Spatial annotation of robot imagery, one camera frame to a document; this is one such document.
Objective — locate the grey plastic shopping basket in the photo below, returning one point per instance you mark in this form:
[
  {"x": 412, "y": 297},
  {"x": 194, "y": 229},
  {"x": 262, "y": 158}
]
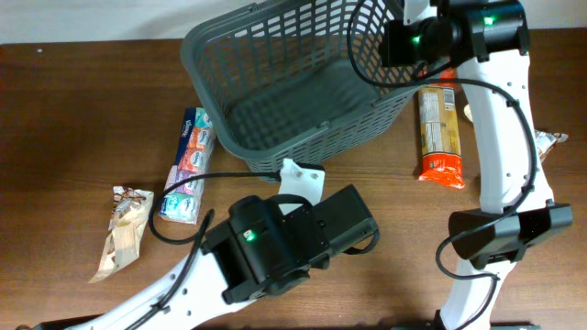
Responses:
[{"x": 299, "y": 80}]

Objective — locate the Kleenex tissue multipack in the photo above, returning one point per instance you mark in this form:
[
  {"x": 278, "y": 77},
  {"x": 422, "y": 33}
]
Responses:
[{"x": 195, "y": 148}]

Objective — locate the white brown panko bag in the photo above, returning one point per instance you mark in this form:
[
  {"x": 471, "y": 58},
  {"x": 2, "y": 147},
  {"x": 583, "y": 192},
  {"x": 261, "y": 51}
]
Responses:
[{"x": 548, "y": 142}]

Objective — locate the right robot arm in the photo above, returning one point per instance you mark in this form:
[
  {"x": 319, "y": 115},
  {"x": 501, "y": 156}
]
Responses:
[{"x": 487, "y": 43}]

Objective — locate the orange pasta package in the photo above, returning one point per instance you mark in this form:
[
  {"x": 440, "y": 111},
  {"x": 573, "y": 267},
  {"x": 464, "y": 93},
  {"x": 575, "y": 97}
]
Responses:
[{"x": 440, "y": 137}]

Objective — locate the brown white snack bag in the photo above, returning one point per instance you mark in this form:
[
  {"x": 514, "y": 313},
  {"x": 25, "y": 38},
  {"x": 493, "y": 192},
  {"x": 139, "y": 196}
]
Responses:
[{"x": 127, "y": 223}]

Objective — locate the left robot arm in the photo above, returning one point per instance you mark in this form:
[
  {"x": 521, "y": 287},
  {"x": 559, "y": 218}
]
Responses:
[{"x": 266, "y": 247}]

